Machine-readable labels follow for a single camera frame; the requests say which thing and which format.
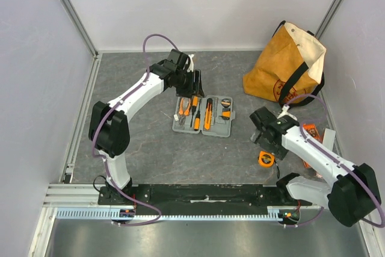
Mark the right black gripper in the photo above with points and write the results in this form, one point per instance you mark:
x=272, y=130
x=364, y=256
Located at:
x=261, y=136

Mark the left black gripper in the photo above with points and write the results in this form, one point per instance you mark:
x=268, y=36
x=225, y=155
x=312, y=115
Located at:
x=194, y=89

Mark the orange black screwdriver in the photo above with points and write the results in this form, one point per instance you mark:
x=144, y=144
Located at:
x=195, y=100
x=197, y=118

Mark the orange tape measure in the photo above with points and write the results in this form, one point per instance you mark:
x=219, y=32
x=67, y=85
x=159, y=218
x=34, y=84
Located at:
x=266, y=159

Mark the orange handled pliers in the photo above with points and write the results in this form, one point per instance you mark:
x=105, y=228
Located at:
x=183, y=110

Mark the orange utility knife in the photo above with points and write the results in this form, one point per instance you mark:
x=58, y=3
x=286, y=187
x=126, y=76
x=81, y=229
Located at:
x=208, y=114

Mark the grey plastic tool case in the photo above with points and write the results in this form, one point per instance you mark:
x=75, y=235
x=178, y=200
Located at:
x=219, y=127

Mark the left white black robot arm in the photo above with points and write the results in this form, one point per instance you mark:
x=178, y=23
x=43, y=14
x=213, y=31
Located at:
x=109, y=125

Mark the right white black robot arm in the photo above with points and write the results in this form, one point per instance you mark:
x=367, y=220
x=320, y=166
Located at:
x=350, y=192

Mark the round black orange tape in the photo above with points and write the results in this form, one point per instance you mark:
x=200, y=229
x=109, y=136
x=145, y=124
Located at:
x=226, y=102

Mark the orange printed box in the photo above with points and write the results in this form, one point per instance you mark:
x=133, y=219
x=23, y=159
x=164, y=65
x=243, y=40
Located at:
x=312, y=130

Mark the brown canvas tote bag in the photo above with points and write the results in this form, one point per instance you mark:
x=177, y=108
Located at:
x=290, y=68

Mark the blue grey cable duct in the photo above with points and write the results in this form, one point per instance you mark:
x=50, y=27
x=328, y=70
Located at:
x=121, y=214

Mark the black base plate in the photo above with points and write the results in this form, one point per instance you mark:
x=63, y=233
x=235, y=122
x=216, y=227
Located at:
x=160, y=194

